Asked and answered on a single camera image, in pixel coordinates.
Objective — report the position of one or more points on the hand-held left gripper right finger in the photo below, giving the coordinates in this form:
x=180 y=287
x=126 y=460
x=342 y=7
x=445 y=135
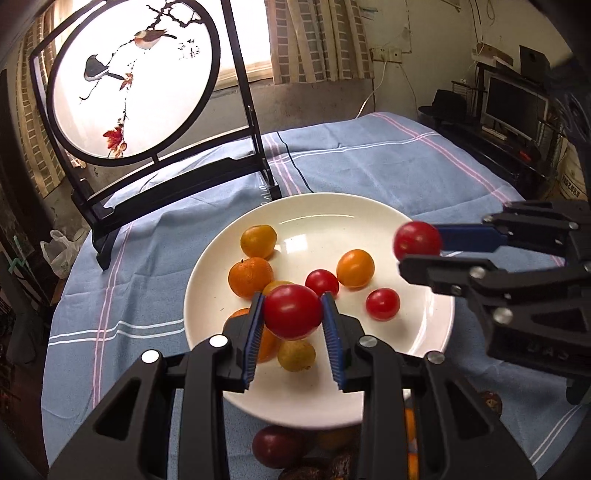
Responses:
x=334 y=344

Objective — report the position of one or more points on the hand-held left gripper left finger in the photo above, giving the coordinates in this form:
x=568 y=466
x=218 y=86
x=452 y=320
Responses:
x=251 y=341

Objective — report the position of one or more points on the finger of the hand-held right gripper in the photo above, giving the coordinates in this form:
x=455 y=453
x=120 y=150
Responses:
x=466 y=237
x=443 y=274

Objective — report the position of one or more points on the orange mandarin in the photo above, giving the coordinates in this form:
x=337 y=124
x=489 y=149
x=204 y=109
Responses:
x=250 y=277
x=270 y=346
x=411 y=424
x=413 y=465

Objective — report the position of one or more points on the small yellow fruit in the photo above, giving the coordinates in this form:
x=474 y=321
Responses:
x=296 y=356
x=276 y=285

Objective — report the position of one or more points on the red tomato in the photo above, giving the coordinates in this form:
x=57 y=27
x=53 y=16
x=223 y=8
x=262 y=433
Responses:
x=417 y=240
x=292 y=311
x=322 y=282
x=383 y=304

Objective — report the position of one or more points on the orange tomato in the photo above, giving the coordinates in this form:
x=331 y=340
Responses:
x=355 y=268
x=258 y=241

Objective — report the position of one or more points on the white plate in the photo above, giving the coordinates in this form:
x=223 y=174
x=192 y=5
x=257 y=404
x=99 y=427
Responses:
x=314 y=217

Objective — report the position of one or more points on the wrinkled dark passion fruit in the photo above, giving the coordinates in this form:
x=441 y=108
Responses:
x=491 y=402
x=300 y=474

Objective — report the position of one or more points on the black desk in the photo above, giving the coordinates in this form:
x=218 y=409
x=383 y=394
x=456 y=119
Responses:
x=498 y=157

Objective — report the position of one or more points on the yellow citrus fruit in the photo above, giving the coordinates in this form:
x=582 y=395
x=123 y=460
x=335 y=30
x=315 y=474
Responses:
x=337 y=438

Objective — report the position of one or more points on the white keyboard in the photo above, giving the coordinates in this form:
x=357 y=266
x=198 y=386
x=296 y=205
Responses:
x=494 y=132

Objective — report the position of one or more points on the cardboard box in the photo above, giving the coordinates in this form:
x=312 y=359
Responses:
x=575 y=177

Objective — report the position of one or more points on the black hat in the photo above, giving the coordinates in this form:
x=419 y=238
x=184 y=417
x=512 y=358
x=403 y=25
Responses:
x=448 y=104

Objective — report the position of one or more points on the computer monitor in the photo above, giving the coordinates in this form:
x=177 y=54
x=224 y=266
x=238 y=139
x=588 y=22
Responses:
x=512 y=106

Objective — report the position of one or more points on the blue checked tablecloth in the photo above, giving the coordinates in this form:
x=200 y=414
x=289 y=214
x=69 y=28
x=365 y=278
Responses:
x=351 y=157

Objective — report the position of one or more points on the black speaker box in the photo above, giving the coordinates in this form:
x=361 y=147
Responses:
x=534 y=60

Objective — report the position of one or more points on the white plastic bag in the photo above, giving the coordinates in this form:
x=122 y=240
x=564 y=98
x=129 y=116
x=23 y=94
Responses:
x=60 y=254

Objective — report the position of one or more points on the wide brick pattern curtain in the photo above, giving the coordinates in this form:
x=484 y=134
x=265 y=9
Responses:
x=314 y=41

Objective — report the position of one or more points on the round bird painting table screen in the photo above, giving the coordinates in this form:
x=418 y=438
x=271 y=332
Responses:
x=138 y=92

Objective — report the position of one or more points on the narrow brick pattern curtain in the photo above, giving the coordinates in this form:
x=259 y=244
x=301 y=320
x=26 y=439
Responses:
x=37 y=138

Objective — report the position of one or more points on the window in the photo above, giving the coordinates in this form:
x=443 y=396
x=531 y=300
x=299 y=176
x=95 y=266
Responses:
x=249 y=37

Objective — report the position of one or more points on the wall socket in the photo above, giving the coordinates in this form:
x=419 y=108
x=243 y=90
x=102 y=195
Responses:
x=385 y=54

